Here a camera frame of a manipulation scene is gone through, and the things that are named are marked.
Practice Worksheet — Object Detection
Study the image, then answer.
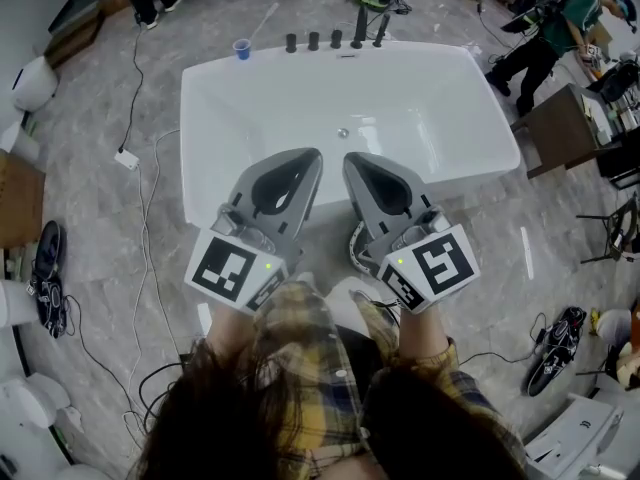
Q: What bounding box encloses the black gripper device on floor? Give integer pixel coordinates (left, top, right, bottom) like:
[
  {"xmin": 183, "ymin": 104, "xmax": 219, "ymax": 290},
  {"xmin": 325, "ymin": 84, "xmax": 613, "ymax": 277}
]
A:
[
  {"xmin": 27, "ymin": 220, "xmax": 69, "ymax": 340},
  {"xmin": 524, "ymin": 306, "xmax": 588, "ymax": 398}
]

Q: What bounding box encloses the person's left forearm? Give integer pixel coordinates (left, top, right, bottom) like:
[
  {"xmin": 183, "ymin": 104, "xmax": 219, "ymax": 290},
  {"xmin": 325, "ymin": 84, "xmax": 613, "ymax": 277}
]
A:
[{"xmin": 205, "ymin": 303, "xmax": 264, "ymax": 367}]

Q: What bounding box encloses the black bathtub faucet spout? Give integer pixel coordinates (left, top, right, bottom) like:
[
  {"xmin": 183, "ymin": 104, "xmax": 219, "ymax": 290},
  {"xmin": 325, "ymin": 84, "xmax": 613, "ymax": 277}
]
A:
[{"xmin": 350, "ymin": 6, "xmax": 369, "ymax": 50}]

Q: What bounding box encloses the person's right forearm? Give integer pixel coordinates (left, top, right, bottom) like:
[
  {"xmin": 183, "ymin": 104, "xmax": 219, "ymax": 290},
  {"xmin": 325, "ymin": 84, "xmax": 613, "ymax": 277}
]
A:
[{"xmin": 397, "ymin": 301, "xmax": 451, "ymax": 365}]

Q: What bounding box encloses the black hand shower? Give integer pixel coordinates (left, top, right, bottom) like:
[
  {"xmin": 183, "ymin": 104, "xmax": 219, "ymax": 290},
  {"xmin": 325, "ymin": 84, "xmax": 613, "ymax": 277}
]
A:
[{"xmin": 372, "ymin": 13, "xmax": 393, "ymax": 50}]

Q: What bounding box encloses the brown wooden table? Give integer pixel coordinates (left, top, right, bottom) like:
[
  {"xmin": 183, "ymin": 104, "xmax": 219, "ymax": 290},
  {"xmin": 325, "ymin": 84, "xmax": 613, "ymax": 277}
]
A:
[{"xmin": 509, "ymin": 83, "xmax": 632, "ymax": 180}]

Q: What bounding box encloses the white air purifier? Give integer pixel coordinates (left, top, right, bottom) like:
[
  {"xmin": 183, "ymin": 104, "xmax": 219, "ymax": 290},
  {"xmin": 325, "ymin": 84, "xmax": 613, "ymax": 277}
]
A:
[{"xmin": 10, "ymin": 56, "xmax": 60, "ymax": 115}]

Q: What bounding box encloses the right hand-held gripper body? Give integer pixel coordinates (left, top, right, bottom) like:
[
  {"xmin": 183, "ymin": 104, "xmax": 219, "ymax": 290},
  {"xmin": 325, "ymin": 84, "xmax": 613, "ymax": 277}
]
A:
[{"xmin": 343, "ymin": 151, "xmax": 481, "ymax": 315}]

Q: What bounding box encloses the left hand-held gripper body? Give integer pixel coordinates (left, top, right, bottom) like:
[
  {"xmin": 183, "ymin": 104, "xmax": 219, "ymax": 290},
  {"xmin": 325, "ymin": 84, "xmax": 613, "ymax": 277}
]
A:
[{"xmin": 183, "ymin": 147, "xmax": 324, "ymax": 315}]

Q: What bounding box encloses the person's yellow plaid shirt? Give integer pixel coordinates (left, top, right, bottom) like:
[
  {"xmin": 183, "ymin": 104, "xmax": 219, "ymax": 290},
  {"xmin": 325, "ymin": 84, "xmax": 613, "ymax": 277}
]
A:
[{"xmin": 199, "ymin": 278, "xmax": 526, "ymax": 480}]

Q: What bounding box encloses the white floor cable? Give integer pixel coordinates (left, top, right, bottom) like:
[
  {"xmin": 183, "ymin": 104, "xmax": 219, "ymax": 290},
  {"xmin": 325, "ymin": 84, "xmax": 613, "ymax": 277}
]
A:
[{"xmin": 127, "ymin": 127, "xmax": 182, "ymax": 369}]

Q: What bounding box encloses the brown cardboard box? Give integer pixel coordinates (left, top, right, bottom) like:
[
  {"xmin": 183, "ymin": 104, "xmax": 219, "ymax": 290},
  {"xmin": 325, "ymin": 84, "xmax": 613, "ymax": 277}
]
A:
[{"xmin": 0, "ymin": 148, "xmax": 47, "ymax": 250}]

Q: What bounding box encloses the black metal stand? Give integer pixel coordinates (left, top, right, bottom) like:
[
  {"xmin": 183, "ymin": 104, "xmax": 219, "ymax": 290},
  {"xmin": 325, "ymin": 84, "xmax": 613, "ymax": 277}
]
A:
[{"xmin": 575, "ymin": 195, "xmax": 640, "ymax": 265}]

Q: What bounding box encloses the black floor cable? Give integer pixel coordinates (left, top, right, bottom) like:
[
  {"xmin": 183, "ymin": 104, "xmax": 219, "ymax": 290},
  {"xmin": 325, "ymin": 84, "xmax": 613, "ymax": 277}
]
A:
[{"xmin": 137, "ymin": 361, "xmax": 194, "ymax": 437}]

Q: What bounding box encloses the white cabinet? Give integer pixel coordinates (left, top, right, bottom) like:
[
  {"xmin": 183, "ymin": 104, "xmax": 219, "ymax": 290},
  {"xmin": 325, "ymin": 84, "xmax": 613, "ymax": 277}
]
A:
[{"xmin": 522, "ymin": 393, "xmax": 640, "ymax": 480}]

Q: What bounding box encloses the white long-handled brush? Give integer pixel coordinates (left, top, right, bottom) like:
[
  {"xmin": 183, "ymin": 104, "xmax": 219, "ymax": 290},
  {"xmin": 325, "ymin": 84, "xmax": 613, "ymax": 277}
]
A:
[{"xmin": 247, "ymin": 1, "xmax": 280, "ymax": 44}]

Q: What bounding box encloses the white bathtub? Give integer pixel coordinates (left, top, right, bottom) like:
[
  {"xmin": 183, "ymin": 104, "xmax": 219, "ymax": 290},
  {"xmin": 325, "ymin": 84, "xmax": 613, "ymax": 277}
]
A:
[{"xmin": 179, "ymin": 41, "xmax": 522, "ymax": 225}]

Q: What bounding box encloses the white perforated basket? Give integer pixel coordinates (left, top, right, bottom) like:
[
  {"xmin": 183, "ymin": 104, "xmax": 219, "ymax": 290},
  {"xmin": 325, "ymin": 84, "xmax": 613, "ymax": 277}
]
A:
[{"xmin": 348, "ymin": 220, "xmax": 382, "ymax": 275}]

